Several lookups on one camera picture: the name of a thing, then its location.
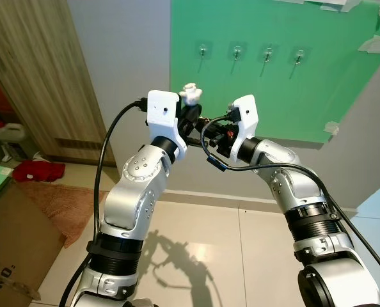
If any clear adhesive metal hook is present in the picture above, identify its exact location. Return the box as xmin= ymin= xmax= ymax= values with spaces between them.
xmin=231 ymin=42 xmax=246 ymax=71
xmin=260 ymin=43 xmax=275 ymax=76
xmin=198 ymin=42 xmax=211 ymax=68
xmin=291 ymin=46 xmax=307 ymax=79

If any large green board with hooks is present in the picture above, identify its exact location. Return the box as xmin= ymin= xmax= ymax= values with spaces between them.
xmin=169 ymin=0 xmax=380 ymax=149

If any brown floor mat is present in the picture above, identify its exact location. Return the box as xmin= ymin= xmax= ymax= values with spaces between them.
xmin=17 ymin=181 xmax=91 ymax=249

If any red cloth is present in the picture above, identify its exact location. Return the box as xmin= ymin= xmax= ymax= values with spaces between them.
xmin=12 ymin=160 xmax=66 ymax=184

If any wood grain door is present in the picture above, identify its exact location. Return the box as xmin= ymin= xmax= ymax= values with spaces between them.
xmin=0 ymin=0 xmax=107 ymax=164

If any white plastic jug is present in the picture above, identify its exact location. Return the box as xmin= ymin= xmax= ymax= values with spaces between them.
xmin=0 ymin=122 xmax=26 ymax=161

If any brown cardboard box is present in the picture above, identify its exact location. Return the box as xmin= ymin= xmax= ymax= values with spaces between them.
xmin=0 ymin=181 xmax=66 ymax=307

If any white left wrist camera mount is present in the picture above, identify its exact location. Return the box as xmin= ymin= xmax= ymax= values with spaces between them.
xmin=146 ymin=90 xmax=188 ymax=153

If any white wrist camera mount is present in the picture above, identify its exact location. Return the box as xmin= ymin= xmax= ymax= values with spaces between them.
xmin=146 ymin=90 xmax=188 ymax=153
xmin=232 ymin=95 xmax=261 ymax=145

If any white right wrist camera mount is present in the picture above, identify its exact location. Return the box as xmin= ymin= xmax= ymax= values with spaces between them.
xmin=232 ymin=95 xmax=261 ymax=145

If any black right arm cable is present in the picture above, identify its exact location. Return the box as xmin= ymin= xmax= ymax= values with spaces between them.
xmin=201 ymin=115 xmax=380 ymax=285

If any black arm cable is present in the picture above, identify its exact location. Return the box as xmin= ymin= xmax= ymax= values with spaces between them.
xmin=201 ymin=115 xmax=380 ymax=285
xmin=59 ymin=99 xmax=149 ymax=307

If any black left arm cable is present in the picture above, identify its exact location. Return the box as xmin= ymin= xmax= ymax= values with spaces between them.
xmin=59 ymin=99 xmax=149 ymax=307

